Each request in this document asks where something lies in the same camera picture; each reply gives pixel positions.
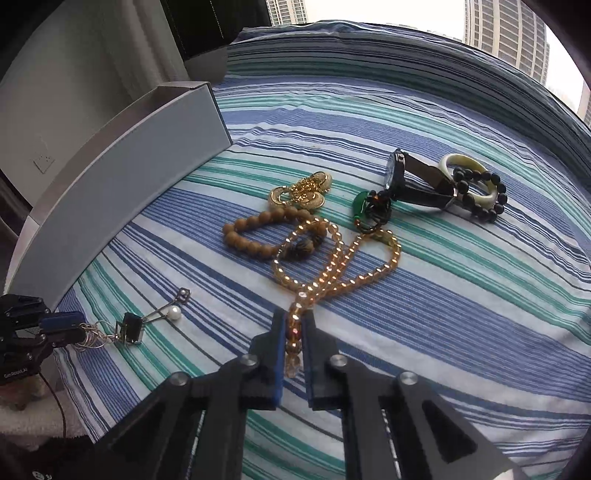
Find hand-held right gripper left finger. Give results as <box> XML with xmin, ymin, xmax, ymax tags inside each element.
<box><xmin>95</xmin><ymin>308</ymin><xmax>289</xmax><ymax>480</ymax></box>

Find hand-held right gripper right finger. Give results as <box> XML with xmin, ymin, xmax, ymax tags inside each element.
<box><xmin>302</xmin><ymin>311</ymin><xmax>532</xmax><ymax>480</ymax></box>

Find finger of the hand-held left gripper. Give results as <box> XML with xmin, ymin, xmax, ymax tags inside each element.
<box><xmin>39</xmin><ymin>311</ymin><xmax>85</xmax><ymax>333</ymax></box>
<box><xmin>37</xmin><ymin>330</ymin><xmax>78</xmax><ymax>350</ymax></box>

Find silver pearl pendant chain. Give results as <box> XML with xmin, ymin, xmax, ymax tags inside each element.
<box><xmin>69</xmin><ymin>287</ymin><xmax>191</xmax><ymax>354</ymax></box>

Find amber bead necklace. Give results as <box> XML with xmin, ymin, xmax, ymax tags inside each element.
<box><xmin>271</xmin><ymin>219</ymin><xmax>402</xmax><ymax>379</ymax></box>

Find grey jewelry box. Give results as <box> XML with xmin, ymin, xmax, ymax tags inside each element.
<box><xmin>4</xmin><ymin>80</ymin><xmax>232</xmax><ymax>310</ymax></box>

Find white jade bangle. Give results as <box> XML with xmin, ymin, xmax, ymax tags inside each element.
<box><xmin>438</xmin><ymin>154</ymin><xmax>497</xmax><ymax>204</ymax></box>

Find black bead bracelet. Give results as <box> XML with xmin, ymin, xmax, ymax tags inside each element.
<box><xmin>451</xmin><ymin>167</ymin><xmax>509</xmax><ymax>223</ymax></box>

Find striped bedsheet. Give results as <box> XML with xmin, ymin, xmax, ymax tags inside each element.
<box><xmin>51</xmin><ymin>21</ymin><xmax>591</xmax><ymax>480</ymax></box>

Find green jade pendant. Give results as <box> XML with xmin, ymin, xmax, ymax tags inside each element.
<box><xmin>353</xmin><ymin>189</ymin><xmax>395</xmax><ymax>234</ymax></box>

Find black wristwatch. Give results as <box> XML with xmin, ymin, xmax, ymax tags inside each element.
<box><xmin>385</xmin><ymin>148</ymin><xmax>458</xmax><ymax>208</ymax></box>

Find dark curtain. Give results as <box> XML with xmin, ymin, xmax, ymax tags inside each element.
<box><xmin>161</xmin><ymin>0</ymin><xmax>273</xmax><ymax>61</ymax></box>

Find high-rise buildings outside window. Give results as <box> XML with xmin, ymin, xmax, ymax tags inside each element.
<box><xmin>265</xmin><ymin>0</ymin><xmax>591</xmax><ymax>125</ymax></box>

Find black cable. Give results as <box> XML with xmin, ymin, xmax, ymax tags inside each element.
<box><xmin>39</xmin><ymin>369</ymin><xmax>68</xmax><ymax>437</ymax></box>

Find amber bracelet with dark beads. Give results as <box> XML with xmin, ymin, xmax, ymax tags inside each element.
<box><xmin>277</xmin><ymin>220</ymin><xmax>328</xmax><ymax>264</ymax></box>

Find wooden bead bracelet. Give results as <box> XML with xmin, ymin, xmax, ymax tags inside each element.
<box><xmin>223</xmin><ymin>206</ymin><xmax>315</xmax><ymax>260</ymax></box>

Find gold chain jewelry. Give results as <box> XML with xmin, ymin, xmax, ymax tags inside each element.
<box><xmin>268</xmin><ymin>171</ymin><xmax>334</xmax><ymax>214</ymax></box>

